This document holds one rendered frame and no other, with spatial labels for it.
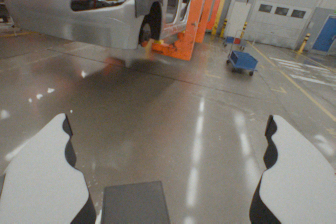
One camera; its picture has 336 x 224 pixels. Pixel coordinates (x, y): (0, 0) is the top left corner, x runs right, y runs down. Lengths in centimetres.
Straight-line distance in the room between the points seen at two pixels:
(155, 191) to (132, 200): 14
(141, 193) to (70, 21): 171
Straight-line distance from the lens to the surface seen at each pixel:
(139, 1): 214
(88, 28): 206
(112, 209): 109
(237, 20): 1074
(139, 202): 110
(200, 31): 479
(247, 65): 479
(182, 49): 292
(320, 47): 1393
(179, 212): 150
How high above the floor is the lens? 130
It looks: 29 degrees down
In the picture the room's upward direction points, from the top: 10 degrees clockwise
